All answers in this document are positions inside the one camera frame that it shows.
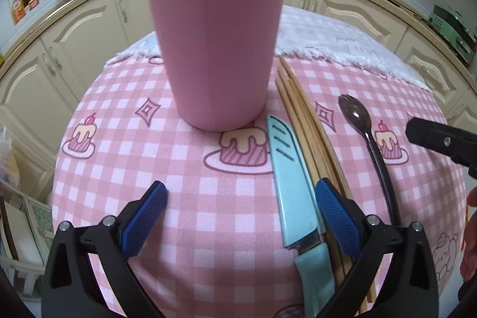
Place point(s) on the yellow dish soap bottle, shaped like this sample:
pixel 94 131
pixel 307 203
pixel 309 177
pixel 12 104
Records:
pixel 18 8

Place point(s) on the cream lower kitchen cabinets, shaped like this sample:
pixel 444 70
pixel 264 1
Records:
pixel 74 31

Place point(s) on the white frame stand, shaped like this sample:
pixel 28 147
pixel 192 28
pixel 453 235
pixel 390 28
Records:
pixel 26 239

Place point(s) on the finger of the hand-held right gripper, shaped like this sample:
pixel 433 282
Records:
pixel 439 141

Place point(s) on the dark brown plastic spork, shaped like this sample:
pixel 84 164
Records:
pixel 356 115

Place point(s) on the small yellow box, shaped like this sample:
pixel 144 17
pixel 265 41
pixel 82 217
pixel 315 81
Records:
pixel 32 2

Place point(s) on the plastic bag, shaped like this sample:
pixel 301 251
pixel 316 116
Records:
pixel 9 161

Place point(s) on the white fringed cloth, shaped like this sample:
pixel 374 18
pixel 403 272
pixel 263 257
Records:
pixel 316 31

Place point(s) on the pile of wooden chopsticks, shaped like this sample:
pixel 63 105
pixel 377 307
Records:
pixel 303 124

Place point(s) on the beige kitchen countertop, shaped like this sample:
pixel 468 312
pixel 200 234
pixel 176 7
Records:
pixel 56 3

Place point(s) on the pink checked cartoon tablecloth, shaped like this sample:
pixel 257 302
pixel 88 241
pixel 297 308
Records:
pixel 186 228

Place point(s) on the light blue sheathed knife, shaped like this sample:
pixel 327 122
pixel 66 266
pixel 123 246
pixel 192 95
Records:
pixel 290 191

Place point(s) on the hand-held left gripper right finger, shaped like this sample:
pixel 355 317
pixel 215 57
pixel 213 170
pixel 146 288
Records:
pixel 337 219

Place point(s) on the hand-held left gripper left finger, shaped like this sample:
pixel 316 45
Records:
pixel 145 219

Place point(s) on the green electric cooker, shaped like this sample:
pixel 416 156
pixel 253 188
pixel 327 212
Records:
pixel 452 33

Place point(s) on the pink utensil holder cup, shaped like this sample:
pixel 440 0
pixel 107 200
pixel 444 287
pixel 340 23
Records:
pixel 216 61

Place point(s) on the person's right hand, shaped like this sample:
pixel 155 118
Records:
pixel 470 254

